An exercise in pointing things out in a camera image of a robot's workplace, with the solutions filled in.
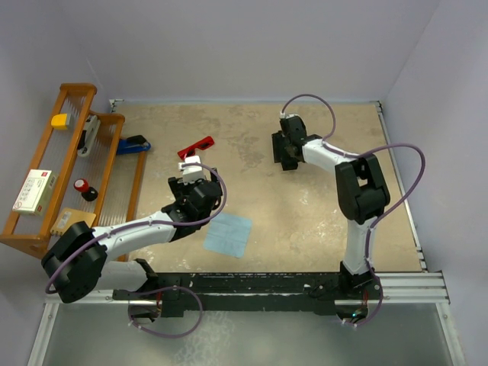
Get white red paper box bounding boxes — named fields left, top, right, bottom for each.
left=12, top=169, right=57, bottom=216

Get blue cleaning cloth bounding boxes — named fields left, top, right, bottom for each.
left=203, top=213, right=252, bottom=258

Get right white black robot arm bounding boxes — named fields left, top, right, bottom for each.
left=271, top=113, right=390, bottom=298

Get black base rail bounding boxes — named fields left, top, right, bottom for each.
left=113, top=272, right=381, bottom=318

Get aluminium table frame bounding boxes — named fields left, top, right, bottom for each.
left=28, top=99, right=467, bottom=366

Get white black stapler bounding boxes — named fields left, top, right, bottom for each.
left=77, top=114, right=100, bottom=157

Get red black stamp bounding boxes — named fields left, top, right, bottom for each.
left=73, top=178, right=98, bottom=202

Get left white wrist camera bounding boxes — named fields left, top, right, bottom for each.
left=178, top=156, right=205, bottom=185

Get red sunglasses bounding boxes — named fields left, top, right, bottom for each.
left=177, top=136, right=214, bottom=161

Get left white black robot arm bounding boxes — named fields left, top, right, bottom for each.
left=41, top=163, right=227, bottom=303

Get wooden tiered rack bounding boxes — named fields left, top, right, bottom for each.
left=1, top=83, right=147, bottom=259

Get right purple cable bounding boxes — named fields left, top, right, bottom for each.
left=280, top=94, right=426, bottom=329

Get black sunglasses case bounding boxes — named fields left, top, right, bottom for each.
left=271, top=130, right=298, bottom=171

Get yellow grey block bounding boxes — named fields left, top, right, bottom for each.
left=50, top=113, right=73, bottom=130

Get blue black stapler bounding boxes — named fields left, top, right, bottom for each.
left=116, top=135, right=152, bottom=155

